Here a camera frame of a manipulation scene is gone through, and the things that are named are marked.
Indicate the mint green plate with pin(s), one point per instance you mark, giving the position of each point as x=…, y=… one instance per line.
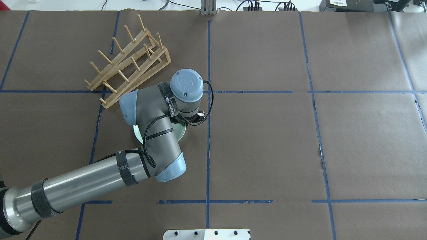
x=178, y=130

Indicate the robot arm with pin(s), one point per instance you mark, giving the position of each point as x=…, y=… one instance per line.
x=57, y=154

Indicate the wooden plate rack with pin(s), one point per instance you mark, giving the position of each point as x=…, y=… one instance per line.
x=143, y=57

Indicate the orange black power strip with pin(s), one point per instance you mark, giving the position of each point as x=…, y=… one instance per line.
x=253, y=6

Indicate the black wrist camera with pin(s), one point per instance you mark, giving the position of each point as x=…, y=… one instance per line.
x=200, y=115

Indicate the aluminium frame post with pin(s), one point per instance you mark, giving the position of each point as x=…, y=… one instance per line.
x=209, y=7

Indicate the white camera mast with base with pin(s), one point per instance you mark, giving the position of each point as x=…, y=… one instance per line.
x=207, y=234

